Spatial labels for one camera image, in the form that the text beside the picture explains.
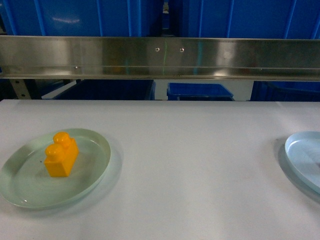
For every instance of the large blue bin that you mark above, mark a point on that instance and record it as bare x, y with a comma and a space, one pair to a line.
89, 18
251, 19

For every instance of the yellow toy building block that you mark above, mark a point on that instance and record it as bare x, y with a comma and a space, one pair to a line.
61, 155

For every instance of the pale green plate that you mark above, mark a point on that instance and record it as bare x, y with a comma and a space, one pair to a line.
25, 182

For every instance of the stainless steel shelf rail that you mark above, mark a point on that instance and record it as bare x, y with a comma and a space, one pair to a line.
80, 57

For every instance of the light blue plate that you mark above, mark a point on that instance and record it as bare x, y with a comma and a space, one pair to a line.
302, 150

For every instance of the small blue bin below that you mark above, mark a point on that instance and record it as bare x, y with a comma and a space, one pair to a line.
198, 92

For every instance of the large blue bin right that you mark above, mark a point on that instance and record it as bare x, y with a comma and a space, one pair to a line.
251, 19

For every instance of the large blue bin left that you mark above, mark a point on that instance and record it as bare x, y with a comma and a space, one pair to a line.
89, 18

